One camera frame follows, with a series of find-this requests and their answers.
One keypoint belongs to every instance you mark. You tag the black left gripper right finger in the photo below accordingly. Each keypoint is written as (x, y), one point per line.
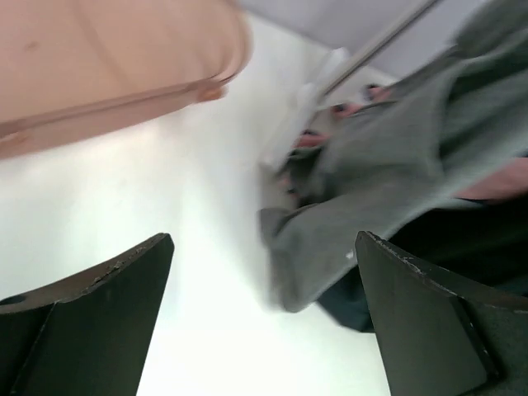
(440, 333)

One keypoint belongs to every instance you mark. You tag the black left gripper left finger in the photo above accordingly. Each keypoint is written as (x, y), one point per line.
(89, 333)

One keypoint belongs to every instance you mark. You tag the navy blue shorts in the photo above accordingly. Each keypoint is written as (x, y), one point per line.
(346, 303)

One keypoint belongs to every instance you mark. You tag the black shorts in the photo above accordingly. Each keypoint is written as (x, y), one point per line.
(487, 245)

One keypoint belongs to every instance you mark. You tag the grey shorts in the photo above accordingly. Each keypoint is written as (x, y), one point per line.
(441, 129)

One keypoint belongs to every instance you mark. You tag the pink translucent plastic basket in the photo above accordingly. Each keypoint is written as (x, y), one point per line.
(72, 70)

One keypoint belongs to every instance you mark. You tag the metal clothes rack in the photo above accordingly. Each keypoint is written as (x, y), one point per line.
(366, 53)

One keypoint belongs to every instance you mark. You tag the pink patterned shorts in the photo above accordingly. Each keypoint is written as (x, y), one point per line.
(507, 183)

